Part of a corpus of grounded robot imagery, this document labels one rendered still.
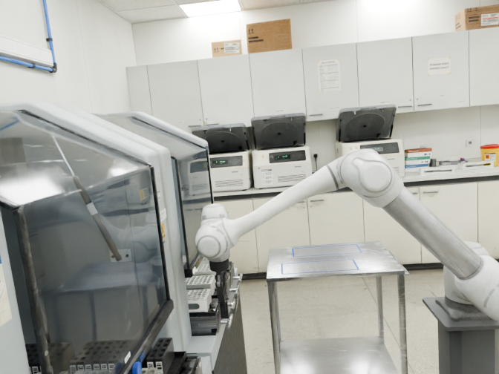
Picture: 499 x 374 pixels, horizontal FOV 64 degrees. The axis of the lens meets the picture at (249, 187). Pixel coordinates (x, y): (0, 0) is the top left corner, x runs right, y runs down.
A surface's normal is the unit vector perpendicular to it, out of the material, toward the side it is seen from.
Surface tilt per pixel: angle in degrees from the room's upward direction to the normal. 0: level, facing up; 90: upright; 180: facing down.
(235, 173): 90
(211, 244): 93
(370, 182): 83
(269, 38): 90
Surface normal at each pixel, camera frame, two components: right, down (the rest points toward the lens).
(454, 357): -0.76, 0.16
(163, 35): -0.07, 0.15
